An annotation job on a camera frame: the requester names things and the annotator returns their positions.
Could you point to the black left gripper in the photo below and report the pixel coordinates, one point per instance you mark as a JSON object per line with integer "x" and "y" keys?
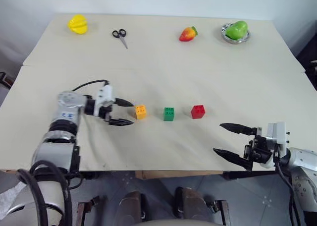
{"x": 104, "y": 112}

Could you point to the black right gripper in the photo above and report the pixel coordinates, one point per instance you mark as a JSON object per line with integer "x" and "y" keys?
{"x": 260, "y": 149}

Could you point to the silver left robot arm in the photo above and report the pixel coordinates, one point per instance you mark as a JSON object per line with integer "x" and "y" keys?
{"x": 67, "y": 117}

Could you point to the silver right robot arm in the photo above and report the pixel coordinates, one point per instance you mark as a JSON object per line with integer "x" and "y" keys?
{"x": 304, "y": 159}

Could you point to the orange toy cube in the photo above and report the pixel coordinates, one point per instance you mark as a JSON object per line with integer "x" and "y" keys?
{"x": 140, "y": 112}

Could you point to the green toy cube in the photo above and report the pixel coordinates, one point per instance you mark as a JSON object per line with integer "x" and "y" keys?
{"x": 169, "y": 114}

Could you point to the red toy cube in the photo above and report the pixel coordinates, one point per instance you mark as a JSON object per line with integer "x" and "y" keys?
{"x": 198, "y": 112}

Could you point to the dark rounded shape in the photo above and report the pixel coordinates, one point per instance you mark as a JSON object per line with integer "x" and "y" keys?
{"x": 192, "y": 205}
{"x": 132, "y": 207}

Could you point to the yellow toy bell pepper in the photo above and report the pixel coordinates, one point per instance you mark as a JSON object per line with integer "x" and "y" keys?
{"x": 78, "y": 24}

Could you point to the red toy strawberry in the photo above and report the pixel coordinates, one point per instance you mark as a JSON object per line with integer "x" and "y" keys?
{"x": 187, "y": 34}

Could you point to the dark object beside table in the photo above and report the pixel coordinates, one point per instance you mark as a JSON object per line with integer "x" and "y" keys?
{"x": 310, "y": 72}

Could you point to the silver metal dish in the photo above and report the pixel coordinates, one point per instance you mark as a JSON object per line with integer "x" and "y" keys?
{"x": 244, "y": 39}

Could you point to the green toy bell pepper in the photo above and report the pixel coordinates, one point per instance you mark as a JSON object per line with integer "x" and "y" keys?
{"x": 236, "y": 30}

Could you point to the dark chair part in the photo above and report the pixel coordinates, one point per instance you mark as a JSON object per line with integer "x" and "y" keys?
{"x": 5, "y": 79}

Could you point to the white crumpled sheet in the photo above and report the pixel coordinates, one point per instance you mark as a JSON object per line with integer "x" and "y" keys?
{"x": 10, "y": 196}

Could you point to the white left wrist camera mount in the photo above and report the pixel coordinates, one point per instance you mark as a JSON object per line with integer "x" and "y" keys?
{"x": 105, "y": 94}

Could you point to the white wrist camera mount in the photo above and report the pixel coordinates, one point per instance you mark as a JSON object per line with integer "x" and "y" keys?
{"x": 281, "y": 134}
{"x": 105, "y": 94}

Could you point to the dark table frame bar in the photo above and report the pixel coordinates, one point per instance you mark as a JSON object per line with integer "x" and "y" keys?
{"x": 247, "y": 174}

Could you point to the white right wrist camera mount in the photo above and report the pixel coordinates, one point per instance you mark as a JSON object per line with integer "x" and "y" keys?
{"x": 281, "y": 134}

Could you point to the brown metal frame bar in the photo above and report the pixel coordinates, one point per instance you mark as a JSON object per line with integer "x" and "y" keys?
{"x": 224, "y": 212}
{"x": 83, "y": 212}

